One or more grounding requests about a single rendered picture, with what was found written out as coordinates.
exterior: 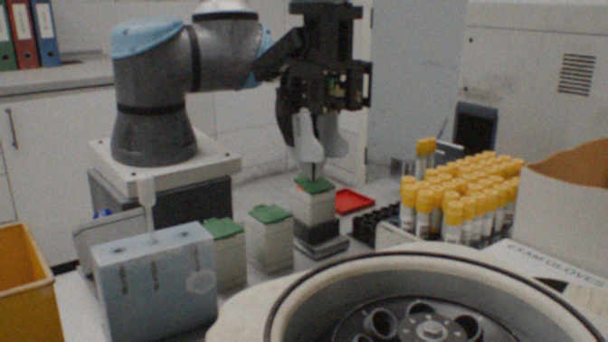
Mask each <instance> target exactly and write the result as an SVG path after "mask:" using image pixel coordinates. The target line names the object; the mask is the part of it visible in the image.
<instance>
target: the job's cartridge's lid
mask: <svg viewBox="0 0 608 342"><path fill-rule="evenodd" d="M298 176H300V177H296V178H293V182H295V183H296V184H297V185H299V186H300V187H301V188H302V189H303V190H305V191H307V192H308V193H309V195H316V194H317V193H319V194H320V195H322V193H326V192H328V190H332V189H335V188H336V186H335V185H333V184H332V183H330V182H329V180H327V179H326V178H325V177H324V176H323V175H319V176H318V177H317V179H315V180H311V182H310V180H308V179H307V178H306V177H305V176H304V175H302V173H300V174H298Z"/></svg>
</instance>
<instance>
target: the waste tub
mask: <svg viewBox="0 0 608 342"><path fill-rule="evenodd" d="M54 282H55V278H54V277H53V275H52V272H51V269H50V267H49V265H48V263H47V261H46V260H45V258H44V256H43V252H42V250H40V248H39V246H38V244H37V242H36V240H35V238H34V236H33V233H32V231H31V229H30V227H29V224H28V222H27V221H21V222H18V223H10V224H7V225H2V227H0V342H65V339H64V335H63V329H62V321H61V317H60V311H59V307H58V302H57V297H56V292H54V287H53V283H54Z"/></svg>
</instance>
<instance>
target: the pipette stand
mask: <svg viewBox="0 0 608 342"><path fill-rule="evenodd" d="M154 234H155V243H149V234H148V233H144V234H140V235H136V236H132V238H128V239H123V240H119V241H115V242H108V243H104V244H100V245H96V246H91V247H90V255H91V260H92V264H93V266H94V272H95V278H96V284H97V290H98V295H99V302H100V313H101V318H102V323H101V330H102V332H104V335H105V337H106V339H107V341H108V342H205V336H206V334H207V331H208V330H209V329H210V328H212V326H213V325H214V324H215V323H216V322H217V320H218V317H219V309H218V295H217V281H216V268H215V253H214V240H213V237H212V236H211V235H210V233H209V232H207V231H206V230H205V228H204V227H203V226H201V225H200V224H199V223H198V222H195V223H189V224H184V225H180V226H176V227H171V228H167V229H164V230H160V231H155V232H154Z"/></svg>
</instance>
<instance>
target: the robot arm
mask: <svg viewBox="0 0 608 342"><path fill-rule="evenodd" d="M199 3H200V4H199V6H197V8H196V9H195V10H194V11H193V12H192V14H191V18H192V24H185V23H184V21H183V19H182V17H179V16H176V15H154V16H145V17H139V18H134V19H129V21H126V22H123V23H120V24H116V25H115V26H114V27H113V28H112V30H111V32H110V44H111V52H110V58H112V68H113V76H114V86H115V94H116V104H117V117H116V120H115V125H114V129H113V133H112V137H110V142H109V150H110V157H111V158H113V160H115V161H116V162H118V163H120V164H122V165H125V166H135V167H136V168H162V166H172V165H177V164H181V163H184V162H185V161H189V160H190V159H192V158H194V157H195V156H196V153H197V138H196V135H195V132H194V129H193V126H192V123H191V120H190V118H189V116H188V113H187V109H185V99H186V94H188V93H206V92H221V91H235V92H238V91H242V90H253V88H257V87H259V86H260V85H262V84H263V82H275V81H280V82H279V86H278V87H275V91H276V100H275V118H276V122H277V125H278V127H279V131H280V132H281V134H282V136H283V138H284V141H285V144H286V145H287V147H288V149H289V151H290V154H291V157H292V159H294V161H295V162H296V164H297V166H298V168H299V171H300V172H301V173H302V175H304V176H305V177H306V178H307V179H308V180H310V182H311V180H315V179H317V177H318V176H319V175H320V173H321V172H322V170H323V167H324V165H325V164H326V161H327V158H343V157H346V156H347V154H348V150H349V145H348V141H347V140H346V138H345V137H343V136H342V135H341V134H340V132H339V130H338V116H339V114H340V112H341V110H347V111H350V112H353V111H359V110H362V109H363V107H365V108H368V109H371V108H372V87H373V66H374V63H373V62H366V60H362V59H353V37H354V20H363V17H364V7H363V6H361V5H353V3H351V2H349V0H291V2H289V3H288V14H303V25H302V26H294V27H293V28H290V29H289V30H288V32H287V33H286V34H285V35H283V36H282V37H281V38H280V39H279V40H278V41H276V42H275V43H274V44H272V38H271V30H270V28H269V26H268V25H267V24H263V23H259V13H258V11H257V10H256V9H255V8H254V7H253V6H252V5H250V3H249V0H199ZM364 73H365V74H368V82H367V97H364V96H363V95H364ZM301 109H308V110H309V112H310V113H311V114H309V113H308V112H307V111H301V112H300V110H301Z"/></svg>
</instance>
